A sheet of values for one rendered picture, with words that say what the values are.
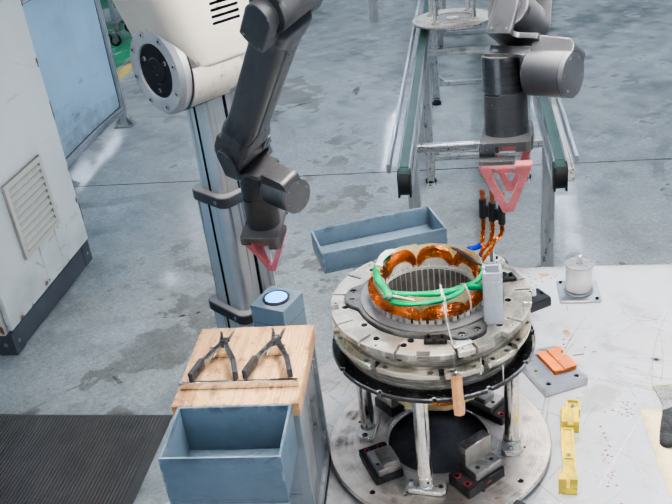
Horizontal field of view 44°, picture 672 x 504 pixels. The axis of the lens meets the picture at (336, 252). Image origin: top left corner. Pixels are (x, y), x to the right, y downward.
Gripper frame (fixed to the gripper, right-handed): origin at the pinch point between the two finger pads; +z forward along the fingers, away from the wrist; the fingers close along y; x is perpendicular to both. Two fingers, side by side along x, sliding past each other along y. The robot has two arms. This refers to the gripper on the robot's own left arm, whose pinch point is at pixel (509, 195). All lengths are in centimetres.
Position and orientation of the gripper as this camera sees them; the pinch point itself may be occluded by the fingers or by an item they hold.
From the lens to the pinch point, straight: 117.8
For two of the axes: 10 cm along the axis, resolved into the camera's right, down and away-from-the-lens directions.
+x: -9.6, 0.1, 2.6
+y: 2.4, -4.1, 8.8
